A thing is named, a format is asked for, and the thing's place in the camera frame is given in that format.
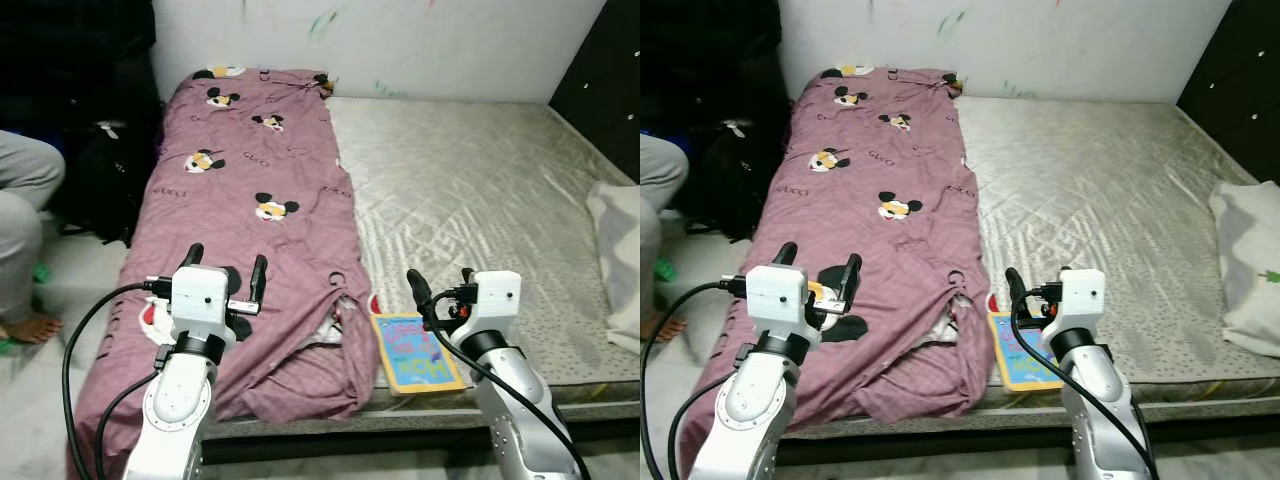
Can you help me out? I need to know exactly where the yellow and blue picture book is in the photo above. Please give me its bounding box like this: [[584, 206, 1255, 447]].
[[370, 312, 467, 396], [988, 310, 1066, 393]]

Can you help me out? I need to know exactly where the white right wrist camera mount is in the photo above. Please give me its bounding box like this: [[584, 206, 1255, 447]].
[[440, 270, 523, 351], [1040, 268, 1107, 351]]

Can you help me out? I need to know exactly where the black backpack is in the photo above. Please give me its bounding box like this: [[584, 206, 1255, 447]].
[[680, 115, 786, 246], [55, 115, 166, 249]]

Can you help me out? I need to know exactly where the pink cartoon mouse print blanket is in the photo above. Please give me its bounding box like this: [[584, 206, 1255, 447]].
[[680, 65, 1001, 480], [68, 65, 381, 480]]

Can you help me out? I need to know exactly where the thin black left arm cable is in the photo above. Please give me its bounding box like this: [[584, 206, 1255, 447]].
[[95, 345, 171, 480], [667, 343, 753, 480]]

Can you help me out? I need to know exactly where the white pillow with green tree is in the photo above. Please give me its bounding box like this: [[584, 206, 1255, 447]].
[[585, 180, 641, 351], [1208, 180, 1280, 359]]

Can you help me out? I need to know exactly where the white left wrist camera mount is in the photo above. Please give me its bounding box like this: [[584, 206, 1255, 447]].
[[170, 265, 241, 346], [745, 265, 813, 346]]

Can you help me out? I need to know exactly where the barefoot person in grey trousers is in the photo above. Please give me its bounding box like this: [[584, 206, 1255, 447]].
[[640, 133, 691, 346], [0, 130, 66, 346]]

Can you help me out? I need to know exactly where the black cabinet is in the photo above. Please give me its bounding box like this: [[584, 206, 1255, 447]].
[[0, 0, 156, 141], [640, 0, 783, 141]]

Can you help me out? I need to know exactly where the grey quilted mattress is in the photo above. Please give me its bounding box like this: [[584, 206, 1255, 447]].
[[780, 95, 1280, 431], [200, 95, 641, 441]]

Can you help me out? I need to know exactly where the black left wrist camera cable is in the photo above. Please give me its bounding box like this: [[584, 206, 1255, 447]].
[[62, 278, 176, 480], [640, 278, 751, 480]]

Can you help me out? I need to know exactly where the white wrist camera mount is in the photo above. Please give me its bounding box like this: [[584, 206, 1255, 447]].
[[1040, 268, 1107, 351], [745, 265, 813, 346], [170, 265, 241, 346], [440, 270, 523, 351]]

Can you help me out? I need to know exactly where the black tufted headboard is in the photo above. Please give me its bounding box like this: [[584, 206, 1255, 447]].
[[1175, 0, 1280, 186], [548, 0, 641, 181]]

